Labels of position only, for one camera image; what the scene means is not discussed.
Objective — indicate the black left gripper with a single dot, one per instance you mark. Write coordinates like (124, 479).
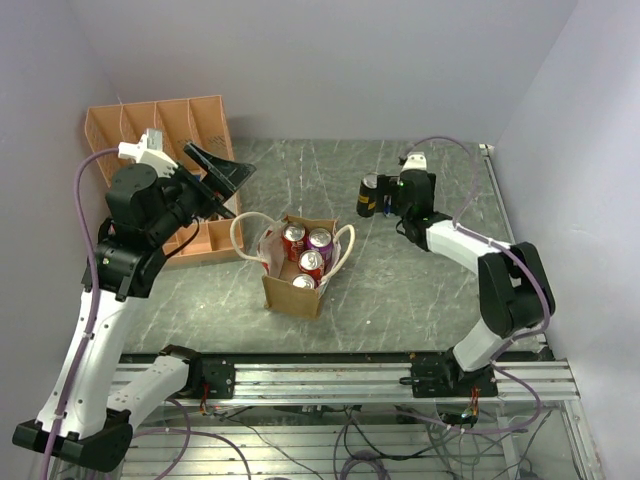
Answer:
(223, 175)

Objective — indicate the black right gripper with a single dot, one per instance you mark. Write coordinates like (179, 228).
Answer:
(388, 184)

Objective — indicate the black soda can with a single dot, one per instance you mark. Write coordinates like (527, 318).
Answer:
(368, 197)

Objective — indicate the purple Fanta can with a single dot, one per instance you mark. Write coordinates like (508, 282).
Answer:
(321, 240)

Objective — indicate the watermelon print canvas bag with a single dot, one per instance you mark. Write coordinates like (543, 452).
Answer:
(281, 295)

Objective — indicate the red tab soda can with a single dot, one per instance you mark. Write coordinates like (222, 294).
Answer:
(387, 205)

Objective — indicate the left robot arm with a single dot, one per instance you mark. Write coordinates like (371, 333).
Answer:
(82, 423)

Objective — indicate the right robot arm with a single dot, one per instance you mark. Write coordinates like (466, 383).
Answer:
(515, 298)

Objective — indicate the red can silver top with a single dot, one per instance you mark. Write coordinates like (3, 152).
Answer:
(311, 262)

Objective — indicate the red can front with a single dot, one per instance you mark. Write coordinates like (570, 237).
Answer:
(304, 281)

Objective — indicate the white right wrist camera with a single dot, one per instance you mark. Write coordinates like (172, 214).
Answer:
(414, 160)

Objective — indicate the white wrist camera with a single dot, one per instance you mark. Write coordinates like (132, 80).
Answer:
(414, 160)
(149, 151)

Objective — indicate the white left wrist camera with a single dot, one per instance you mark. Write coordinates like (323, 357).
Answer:
(149, 151)

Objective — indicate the aluminium mounting rail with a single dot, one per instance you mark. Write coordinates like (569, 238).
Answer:
(336, 384)

